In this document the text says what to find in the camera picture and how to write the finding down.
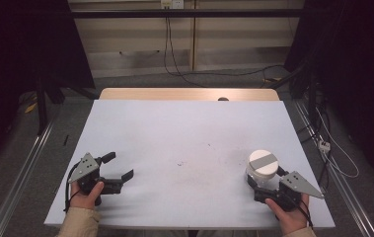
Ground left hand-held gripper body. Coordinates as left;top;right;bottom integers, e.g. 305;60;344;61
67;152;123;206

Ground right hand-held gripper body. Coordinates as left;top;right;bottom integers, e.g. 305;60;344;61
254;170;326;212

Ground clear jar with white lid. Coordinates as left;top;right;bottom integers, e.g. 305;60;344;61
246;149;279;190

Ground person's left hand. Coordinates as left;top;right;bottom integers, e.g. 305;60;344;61
69;180;106;211

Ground person's right hand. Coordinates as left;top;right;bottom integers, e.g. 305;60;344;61
264;194;313;236

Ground white power strip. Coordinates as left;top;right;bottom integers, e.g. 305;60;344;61
317;139;332;154

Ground white board sheet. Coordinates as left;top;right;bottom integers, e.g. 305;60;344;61
43;99;337;230

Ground black metal stand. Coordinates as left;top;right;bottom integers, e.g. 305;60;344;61
36;74;99;136

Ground wooden table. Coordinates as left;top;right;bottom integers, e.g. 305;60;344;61
99;87;281;102

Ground black curtain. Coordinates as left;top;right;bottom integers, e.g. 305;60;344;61
0;0;96;172
284;0;374;189

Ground black horizontal metal bar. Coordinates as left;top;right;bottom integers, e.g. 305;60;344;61
70;8;307;19

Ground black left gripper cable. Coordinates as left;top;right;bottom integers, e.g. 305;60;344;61
63;162;81;213

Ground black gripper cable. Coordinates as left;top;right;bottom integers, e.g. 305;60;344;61
63;162;81;213
300;199;314;230

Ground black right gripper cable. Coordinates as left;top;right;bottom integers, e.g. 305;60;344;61
300;199;314;230

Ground metal floor rail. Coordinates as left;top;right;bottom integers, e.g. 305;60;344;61
292;98;374;237
0;118;59;237

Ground white cable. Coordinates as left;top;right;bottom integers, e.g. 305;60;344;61
314;107;360;180

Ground black wall cable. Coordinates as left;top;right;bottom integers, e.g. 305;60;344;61
167;16;208;89
163;8;286;78

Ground white wall socket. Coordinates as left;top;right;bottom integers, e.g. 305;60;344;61
160;0;186;10

